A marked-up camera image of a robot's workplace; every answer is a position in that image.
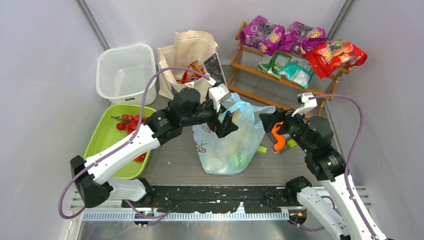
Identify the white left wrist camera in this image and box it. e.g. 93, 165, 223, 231
206, 77, 231, 113

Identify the red lychee bunch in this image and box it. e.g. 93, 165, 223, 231
111, 114, 140, 133

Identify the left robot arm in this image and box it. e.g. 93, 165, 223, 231
70, 84, 238, 208

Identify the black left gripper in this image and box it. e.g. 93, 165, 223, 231
182, 96, 239, 138

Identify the purple snack bag right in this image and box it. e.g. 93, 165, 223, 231
277, 21, 328, 57

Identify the canvas tote bag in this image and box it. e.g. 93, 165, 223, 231
158, 30, 227, 102

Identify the red fruit candy bag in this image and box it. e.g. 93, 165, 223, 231
305, 39, 368, 79

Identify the purple snack bag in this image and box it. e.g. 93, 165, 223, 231
277, 21, 328, 57
240, 15, 286, 56

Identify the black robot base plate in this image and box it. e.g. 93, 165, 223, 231
131, 185, 300, 214

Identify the orange toy piece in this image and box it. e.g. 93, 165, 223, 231
270, 122, 286, 152

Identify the green toy block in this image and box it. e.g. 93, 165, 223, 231
256, 145, 268, 154

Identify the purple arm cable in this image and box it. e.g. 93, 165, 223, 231
57, 66, 213, 220
309, 94, 380, 240

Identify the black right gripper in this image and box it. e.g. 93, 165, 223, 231
258, 105, 313, 153

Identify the red wax apple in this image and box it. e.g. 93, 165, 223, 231
134, 153, 147, 162

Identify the purple snack bag left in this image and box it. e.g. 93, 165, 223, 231
240, 15, 286, 56

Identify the white plastic basket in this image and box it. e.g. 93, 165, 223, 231
95, 43, 157, 105

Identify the teal snack bag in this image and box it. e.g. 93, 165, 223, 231
278, 60, 315, 89

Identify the blue plastic grocery bag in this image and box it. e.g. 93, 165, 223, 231
192, 93, 276, 175

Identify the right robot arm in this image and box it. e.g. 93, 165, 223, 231
259, 108, 387, 240

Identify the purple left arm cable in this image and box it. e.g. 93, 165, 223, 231
57, 66, 213, 220

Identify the green plastic tray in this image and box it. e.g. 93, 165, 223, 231
83, 104, 151, 180

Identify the wooden rack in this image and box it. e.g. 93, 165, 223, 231
227, 42, 352, 110

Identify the green white snack bag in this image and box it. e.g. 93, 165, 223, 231
257, 52, 292, 80

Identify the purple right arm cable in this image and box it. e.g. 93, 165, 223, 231
309, 94, 380, 240

